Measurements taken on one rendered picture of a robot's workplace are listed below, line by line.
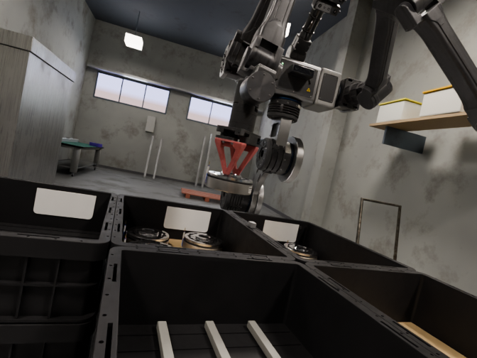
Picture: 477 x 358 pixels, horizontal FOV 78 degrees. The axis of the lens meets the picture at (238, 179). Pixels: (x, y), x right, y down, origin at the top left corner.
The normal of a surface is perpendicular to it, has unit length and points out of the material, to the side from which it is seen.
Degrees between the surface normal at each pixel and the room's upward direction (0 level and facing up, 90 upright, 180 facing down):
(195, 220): 90
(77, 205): 90
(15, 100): 90
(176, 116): 90
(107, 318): 0
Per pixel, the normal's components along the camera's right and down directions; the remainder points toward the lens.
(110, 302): 0.21, -0.98
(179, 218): 0.36, 0.12
